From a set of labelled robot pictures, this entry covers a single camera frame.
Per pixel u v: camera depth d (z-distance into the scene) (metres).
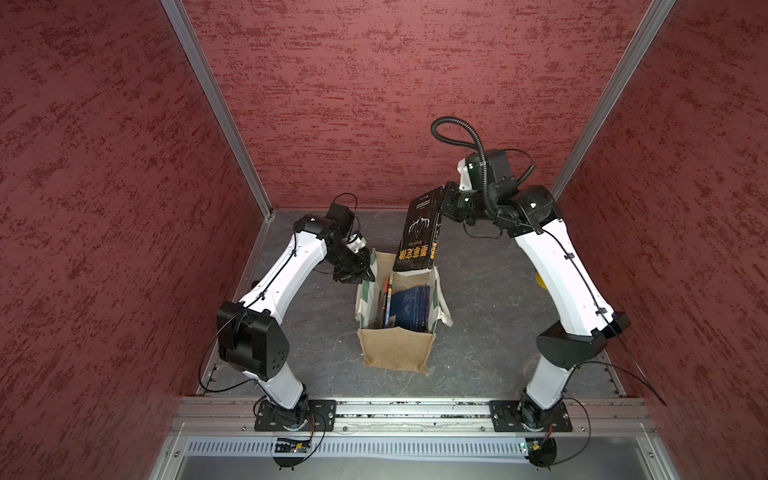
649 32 0.74
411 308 0.85
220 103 0.88
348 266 0.69
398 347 0.76
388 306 0.79
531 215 0.44
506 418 0.74
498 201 0.48
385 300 0.81
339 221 0.64
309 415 0.74
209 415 0.76
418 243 0.68
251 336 0.44
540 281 0.48
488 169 0.47
